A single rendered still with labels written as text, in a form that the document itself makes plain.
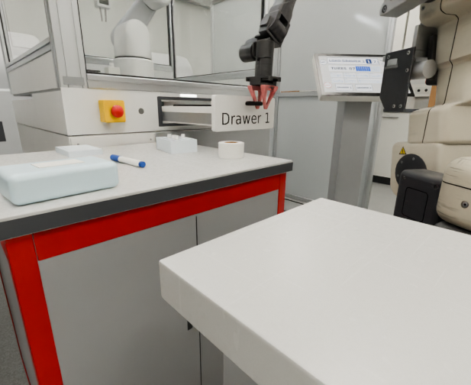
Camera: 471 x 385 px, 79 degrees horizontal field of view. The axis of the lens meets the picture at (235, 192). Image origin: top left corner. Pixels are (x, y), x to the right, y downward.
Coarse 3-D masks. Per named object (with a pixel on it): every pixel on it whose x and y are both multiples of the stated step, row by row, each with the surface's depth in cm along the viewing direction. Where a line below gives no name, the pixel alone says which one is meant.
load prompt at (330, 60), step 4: (328, 60) 163; (332, 60) 164; (336, 60) 164; (340, 60) 164; (344, 60) 164; (348, 60) 164; (352, 60) 164; (356, 60) 164; (360, 60) 164; (364, 60) 164; (368, 60) 165; (372, 60) 165; (376, 60) 165; (360, 64) 163; (364, 64) 163; (368, 64) 163; (372, 64) 164; (376, 64) 164
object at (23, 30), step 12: (0, 0) 132; (12, 0) 116; (24, 0) 102; (36, 0) 93; (0, 12) 138; (12, 12) 120; (24, 12) 106; (36, 12) 95; (12, 24) 124; (24, 24) 109; (36, 24) 98; (12, 36) 128; (24, 36) 112; (36, 36) 101; (48, 36) 91; (12, 48) 133; (24, 48) 116
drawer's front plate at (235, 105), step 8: (216, 96) 86; (224, 96) 88; (232, 96) 90; (240, 96) 93; (248, 96) 96; (216, 104) 87; (224, 104) 89; (232, 104) 91; (240, 104) 94; (272, 104) 105; (216, 112) 87; (224, 112) 90; (232, 112) 92; (240, 112) 94; (248, 112) 97; (256, 112) 100; (264, 112) 103; (272, 112) 106; (216, 120) 88; (224, 120) 90; (256, 120) 101; (264, 120) 103; (272, 120) 106; (216, 128) 89; (224, 128) 91; (232, 128) 93; (240, 128) 96; (248, 128) 99; (256, 128) 102; (264, 128) 105
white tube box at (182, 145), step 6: (156, 138) 91; (162, 138) 87; (168, 138) 88; (180, 138) 89; (186, 138) 88; (192, 138) 88; (156, 144) 92; (162, 144) 88; (168, 144) 83; (174, 144) 82; (180, 144) 83; (186, 144) 84; (192, 144) 86; (162, 150) 88; (168, 150) 84; (174, 150) 83; (180, 150) 84; (186, 150) 85; (192, 150) 86
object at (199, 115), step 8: (168, 112) 108; (176, 112) 104; (184, 112) 101; (192, 112) 97; (200, 112) 95; (208, 112) 92; (168, 120) 109; (176, 120) 105; (184, 120) 102; (192, 120) 98; (200, 120) 95; (208, 120) 92
